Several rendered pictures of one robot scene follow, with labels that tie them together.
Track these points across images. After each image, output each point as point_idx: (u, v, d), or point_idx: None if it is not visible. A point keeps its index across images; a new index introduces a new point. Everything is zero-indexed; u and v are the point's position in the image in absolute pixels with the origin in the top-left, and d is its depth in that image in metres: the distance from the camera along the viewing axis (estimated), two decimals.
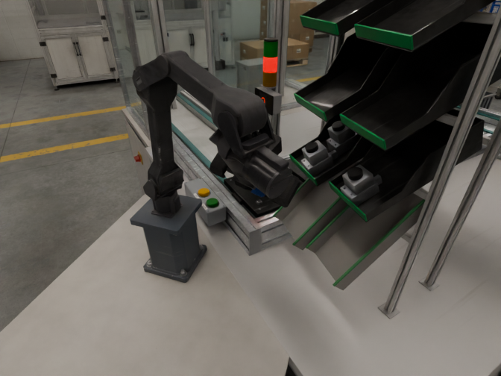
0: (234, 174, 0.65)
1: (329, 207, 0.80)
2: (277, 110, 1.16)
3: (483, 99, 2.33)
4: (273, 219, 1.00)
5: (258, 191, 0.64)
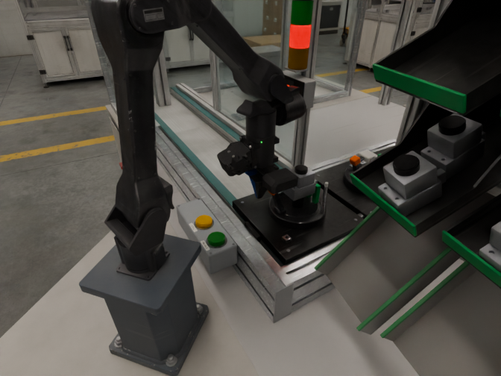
0: (276, 169, 0.63)
1: (424, 269, 0.45)
2: (309, 103, 0.81)
3: None
4: (312, 268, 0.65)
5: None
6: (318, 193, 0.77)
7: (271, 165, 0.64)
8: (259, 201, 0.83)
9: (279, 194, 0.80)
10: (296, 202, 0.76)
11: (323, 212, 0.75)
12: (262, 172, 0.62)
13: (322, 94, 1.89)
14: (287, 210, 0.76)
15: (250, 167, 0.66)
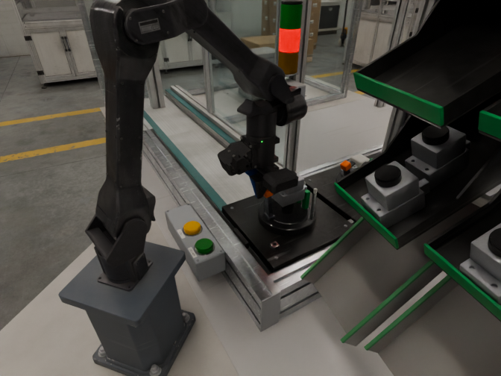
0: (276, 169, 0.63)
1: (408, 280, 0.44)
2: None
3: None
4: (299, 276, 0.64)
5: None
6: (308, 199, 0.76)
7: (271, 165, 0.64)
8: (248, 206, 0.82)
9: None
10: (285, 208, 0.75)
11: (312, 218, 0.74)
12: (262, 172, 0.62)
13: (317, 96, 1.88)
14: (276, 215, 0.75)
15: (250, 167, 0.66)
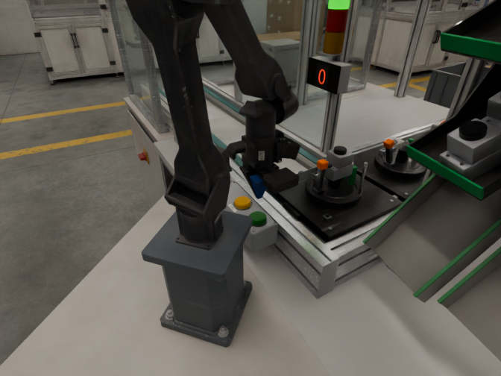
0: None
1: (482, 236, 0.47)
2: (343, 87, 0.83)
3: None
4: (354, 245, 0.67)
5: (256, 178, 0.64)
6: (355, 174, 0.79)
7: None
8: None
9: (315, 176, 0.81)
10: (333, 183, 0.78)
11: (360, 192, 0.76)
12: None
13: None
14: (324, 191, 0.78)
15: None
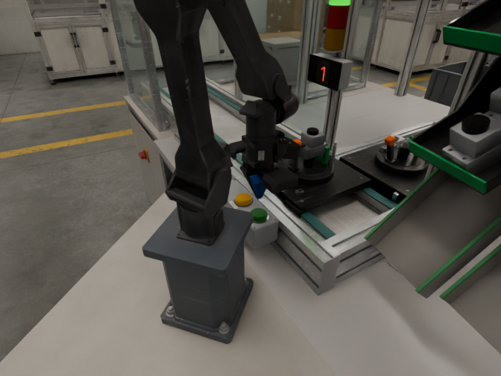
0: None
1: (484, 230, 0.46)
2: (344, 83, 0.83)
3: None
4: (355, 241, 0.66)
5: (256, 177, 0.64)
6: (327, 154, 0.86)
7: None
8: (273, 163, 0.91)
9: None
10: (307, 162, 0.85)
11: (332, 170, 0.83)
12: None
13: None
14: (300, 169, 0.85)
15: None
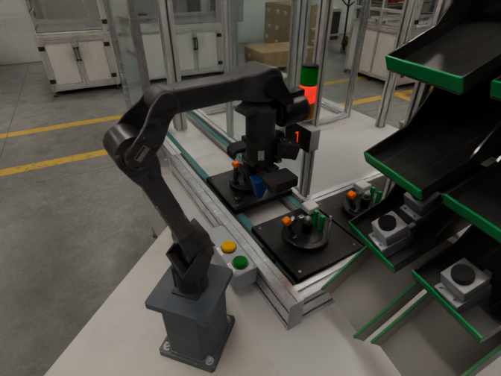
0: None
1: (402, 294, 0.62)
2: (314, 146, 0.98)
3: None
4: (317, 286, 0.82)
5: (256, 178, 0.64)
6: None
7: None
8: (224, 177, 1.23)
9: None
10: None
11: None
12: None
13: (323, 116, 2.05)
14: (240, 182, 1.17)
15: None
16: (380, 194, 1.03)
